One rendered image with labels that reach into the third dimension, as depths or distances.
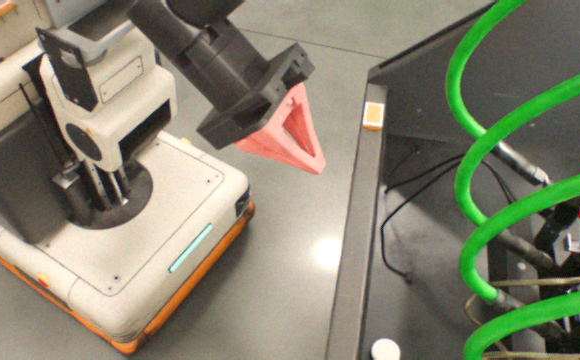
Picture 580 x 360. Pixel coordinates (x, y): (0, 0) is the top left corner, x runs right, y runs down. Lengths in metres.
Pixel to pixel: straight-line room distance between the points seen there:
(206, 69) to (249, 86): 0.03
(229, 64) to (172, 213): 1.23
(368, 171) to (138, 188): 1.03
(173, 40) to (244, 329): 1.37
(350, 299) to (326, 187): 1.32
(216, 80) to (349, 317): 0.38
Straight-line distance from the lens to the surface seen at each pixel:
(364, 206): 0.78
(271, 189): 1.99
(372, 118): 0.88
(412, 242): 0.90
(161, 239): 1.58
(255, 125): 0.42
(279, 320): 1.72
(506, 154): 0.62
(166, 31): 0.42
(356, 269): 0.72
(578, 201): 0.68
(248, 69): 0.42
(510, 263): 0.74
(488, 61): 0.94
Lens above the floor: 1.57
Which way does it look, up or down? 51 degrees down
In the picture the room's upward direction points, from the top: straight up
